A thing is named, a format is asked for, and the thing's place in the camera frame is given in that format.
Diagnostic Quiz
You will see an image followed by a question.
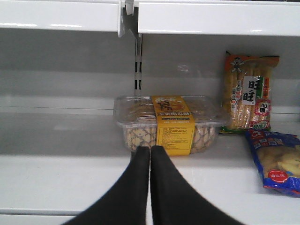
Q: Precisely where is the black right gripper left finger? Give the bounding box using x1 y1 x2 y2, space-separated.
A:
64 147 150 225

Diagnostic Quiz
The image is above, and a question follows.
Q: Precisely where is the white metal shelf unit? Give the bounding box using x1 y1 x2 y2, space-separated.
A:
0 0 300 225

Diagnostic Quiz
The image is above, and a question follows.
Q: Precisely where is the orange rice cracker bag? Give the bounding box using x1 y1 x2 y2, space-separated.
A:
220 52 280 134

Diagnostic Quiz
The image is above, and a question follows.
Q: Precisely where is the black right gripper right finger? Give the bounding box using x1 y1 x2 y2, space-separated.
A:
150 146 240 225

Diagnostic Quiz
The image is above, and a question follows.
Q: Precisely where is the clear cookie box yellow label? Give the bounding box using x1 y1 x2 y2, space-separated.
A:
113 96 230 156

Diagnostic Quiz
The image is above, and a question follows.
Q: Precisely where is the blue chip bag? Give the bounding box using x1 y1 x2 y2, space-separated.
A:
245 129 300 197

